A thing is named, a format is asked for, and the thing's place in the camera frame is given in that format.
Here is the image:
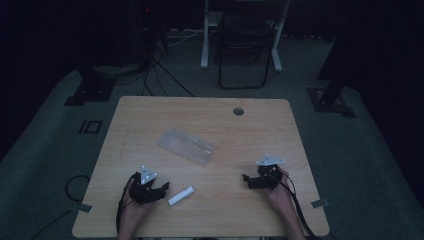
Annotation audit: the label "grey tape piece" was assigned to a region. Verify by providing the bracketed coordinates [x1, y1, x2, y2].
[70, 202, 94, 214]
[310, 198, 330, 210]

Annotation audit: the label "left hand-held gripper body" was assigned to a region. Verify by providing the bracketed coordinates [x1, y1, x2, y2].
[128, 165, 163, 206]

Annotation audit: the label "clear plastic bag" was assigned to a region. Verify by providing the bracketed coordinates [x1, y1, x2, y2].
[156, 127, 216, 166]

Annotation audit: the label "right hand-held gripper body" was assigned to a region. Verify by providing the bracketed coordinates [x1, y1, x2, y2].
[249, 154, 286, 191]

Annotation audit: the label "black floor cables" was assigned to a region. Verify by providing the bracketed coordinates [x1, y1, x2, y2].
[141, 29, 196, 98]

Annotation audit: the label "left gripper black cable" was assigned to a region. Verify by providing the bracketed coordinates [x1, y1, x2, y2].
[115, 171, 142, 234]

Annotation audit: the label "black folding chair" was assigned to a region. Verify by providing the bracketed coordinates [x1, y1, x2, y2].
[217, 6, 279, 91]

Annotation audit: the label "black stand with base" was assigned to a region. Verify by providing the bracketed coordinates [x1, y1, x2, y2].
[306, 19, 357, 119]

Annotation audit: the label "white tube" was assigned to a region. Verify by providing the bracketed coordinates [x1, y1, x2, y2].
[167, 185, 196, 207]

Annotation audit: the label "black cable loop on floor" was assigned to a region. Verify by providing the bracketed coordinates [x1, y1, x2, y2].
[64, 174, 92, 204]

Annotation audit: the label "person's right hand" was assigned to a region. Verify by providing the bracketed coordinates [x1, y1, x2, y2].
[262, 166, 295, 216]

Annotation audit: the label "black stand base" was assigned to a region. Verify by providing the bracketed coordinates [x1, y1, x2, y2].
[64, 64, 118, 107]

